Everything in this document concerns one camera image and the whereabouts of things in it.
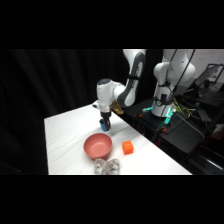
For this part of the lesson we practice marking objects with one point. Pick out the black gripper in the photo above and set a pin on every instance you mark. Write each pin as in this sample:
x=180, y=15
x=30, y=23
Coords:
x=105, y=116

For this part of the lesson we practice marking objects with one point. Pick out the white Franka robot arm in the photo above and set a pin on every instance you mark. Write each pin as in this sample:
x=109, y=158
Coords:
x=106, y=91

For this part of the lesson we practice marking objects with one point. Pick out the pink bowl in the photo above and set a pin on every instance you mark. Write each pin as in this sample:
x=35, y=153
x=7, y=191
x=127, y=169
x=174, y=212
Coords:
x=97, y=146

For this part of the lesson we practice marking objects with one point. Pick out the crumpled clear plastic cup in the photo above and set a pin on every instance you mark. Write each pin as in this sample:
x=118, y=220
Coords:
x=99, y=166
x=113, y=166

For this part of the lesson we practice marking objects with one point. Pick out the orange block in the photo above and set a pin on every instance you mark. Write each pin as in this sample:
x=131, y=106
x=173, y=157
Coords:
x=128, y=147

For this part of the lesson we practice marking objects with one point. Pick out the black robot stand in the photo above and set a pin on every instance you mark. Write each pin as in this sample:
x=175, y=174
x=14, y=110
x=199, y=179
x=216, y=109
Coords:
x=181, y=133

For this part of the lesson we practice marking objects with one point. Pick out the yellow wrist mount bracket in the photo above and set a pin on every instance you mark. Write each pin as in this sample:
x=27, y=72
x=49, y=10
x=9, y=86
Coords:
x=118, y=108

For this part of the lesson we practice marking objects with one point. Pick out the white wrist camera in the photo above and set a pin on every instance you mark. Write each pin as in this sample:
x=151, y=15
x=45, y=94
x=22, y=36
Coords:
x=96, y=105

